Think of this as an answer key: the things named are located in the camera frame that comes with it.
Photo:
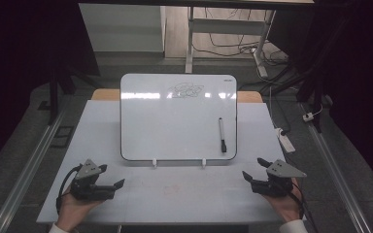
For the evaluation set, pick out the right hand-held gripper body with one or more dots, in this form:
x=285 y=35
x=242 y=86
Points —
x=277 y=181

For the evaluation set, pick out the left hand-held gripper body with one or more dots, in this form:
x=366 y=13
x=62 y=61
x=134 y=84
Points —
x=85 y=184

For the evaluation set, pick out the black and white marker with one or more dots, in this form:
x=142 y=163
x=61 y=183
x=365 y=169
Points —
x=221 y=129

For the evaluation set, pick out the white whiteboard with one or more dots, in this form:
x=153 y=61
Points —
x=175 y=129

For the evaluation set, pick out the person's right hand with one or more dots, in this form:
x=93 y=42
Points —
x=286 y=207

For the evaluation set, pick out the person's left hand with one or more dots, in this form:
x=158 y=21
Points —
x=74 y=210

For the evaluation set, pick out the white whiteboard stand foot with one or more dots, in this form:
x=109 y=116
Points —
x=154 y=162
x=204 y=162

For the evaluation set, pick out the small white adapter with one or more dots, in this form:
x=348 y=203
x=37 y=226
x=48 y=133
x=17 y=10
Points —
x=308 y=117

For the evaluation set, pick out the wooden table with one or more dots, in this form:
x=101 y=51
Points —
x=105 y=94

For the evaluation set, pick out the black metal stand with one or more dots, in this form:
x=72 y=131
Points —
x=54 y=93

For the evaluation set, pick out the white cabinet panel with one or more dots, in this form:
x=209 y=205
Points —
x=123 y=29

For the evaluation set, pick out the aluminium rail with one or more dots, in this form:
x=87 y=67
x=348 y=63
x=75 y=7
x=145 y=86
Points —
x=26 y=171
x=336 y=174

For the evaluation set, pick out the white desk frame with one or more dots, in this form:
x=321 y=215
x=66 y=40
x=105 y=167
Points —
x=226 y=26

